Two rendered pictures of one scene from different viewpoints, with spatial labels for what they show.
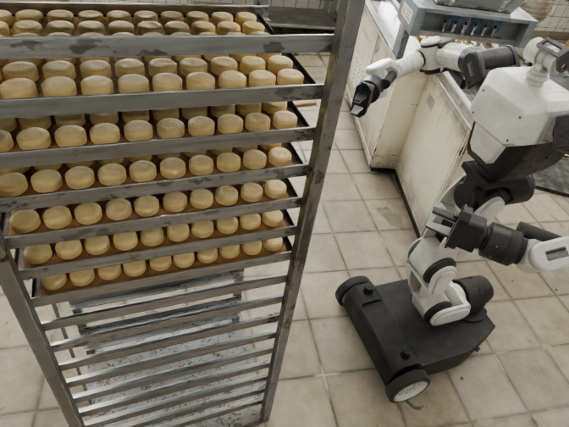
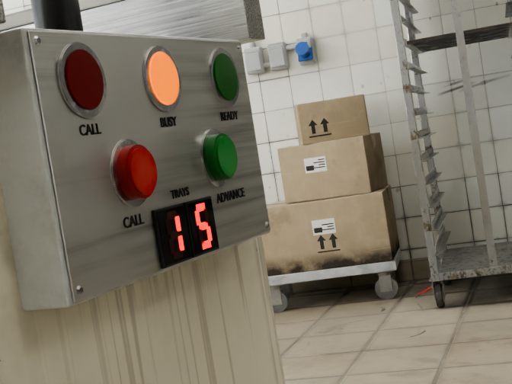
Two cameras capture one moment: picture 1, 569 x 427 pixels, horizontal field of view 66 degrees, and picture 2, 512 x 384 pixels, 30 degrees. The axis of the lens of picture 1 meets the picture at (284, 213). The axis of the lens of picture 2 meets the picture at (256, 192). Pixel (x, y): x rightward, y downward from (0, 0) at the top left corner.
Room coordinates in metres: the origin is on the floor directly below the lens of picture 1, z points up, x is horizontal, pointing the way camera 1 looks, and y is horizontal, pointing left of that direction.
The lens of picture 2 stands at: (1.63, -0.57, 0.77)
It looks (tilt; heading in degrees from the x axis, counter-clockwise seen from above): 3 degrees down; 305
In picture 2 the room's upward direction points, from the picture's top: 9 degrees counter-clockwise
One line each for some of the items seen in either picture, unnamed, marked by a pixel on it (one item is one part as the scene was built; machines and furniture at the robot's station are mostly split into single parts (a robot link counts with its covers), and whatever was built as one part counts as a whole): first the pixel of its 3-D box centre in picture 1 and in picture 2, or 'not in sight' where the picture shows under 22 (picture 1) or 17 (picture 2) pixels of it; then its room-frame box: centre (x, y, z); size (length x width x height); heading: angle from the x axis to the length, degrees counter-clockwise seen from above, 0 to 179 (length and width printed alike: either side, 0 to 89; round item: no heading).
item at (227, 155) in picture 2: not in sight; (216, 157); (2.00, -1.06, 0.76); 0.03 x 0.02 x 0.03; 99
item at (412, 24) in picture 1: (458, 34); not in sight; (2.87, -0.88, 1.01); 0.72 x 0.33 x 0.34; 99
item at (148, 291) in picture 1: (162, 287); not in sight; (1.00, 0.41, 0.51); 0.64 x 0.03 x 0.03; 116
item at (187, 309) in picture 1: (165, 315); not in sight; (1.00, 0.41, 0.33); 0.64 x 0.03 x 0.03; 116
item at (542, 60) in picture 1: (544, 59); not in sight; (1.31, -0.66, 1.45); 0.10 x 0.07 x 0.09; 26
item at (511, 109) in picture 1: (527, 121); not in sight; (1.33, -0.72, 1.24); 0.34 x 0.30 x 0.36; 26
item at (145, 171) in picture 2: not in sight; (132, 172); (1.98, -0.96, 0.76); 0.03 x 0.02 x 0.03; 99
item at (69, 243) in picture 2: not in sight; (150, 152); (2.01, -1.01, 0.77); 0.24 x 0.04 x 0.14; 99
